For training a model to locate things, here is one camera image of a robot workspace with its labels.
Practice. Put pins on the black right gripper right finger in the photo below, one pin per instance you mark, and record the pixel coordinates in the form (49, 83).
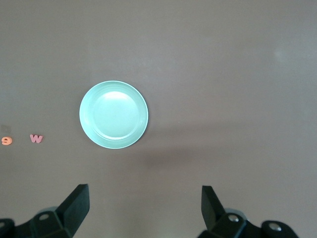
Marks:
(213, 213)

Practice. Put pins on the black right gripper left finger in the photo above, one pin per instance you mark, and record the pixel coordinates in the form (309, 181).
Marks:
(71, 213)

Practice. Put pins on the pink foam letter w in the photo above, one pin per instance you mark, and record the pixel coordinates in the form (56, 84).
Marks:
(36, 138)

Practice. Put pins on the orange foam letter e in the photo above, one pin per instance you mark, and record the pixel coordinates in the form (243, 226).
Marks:
(6, 140)

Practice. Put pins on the green plate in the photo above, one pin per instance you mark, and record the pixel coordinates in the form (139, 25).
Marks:
(114, 114)

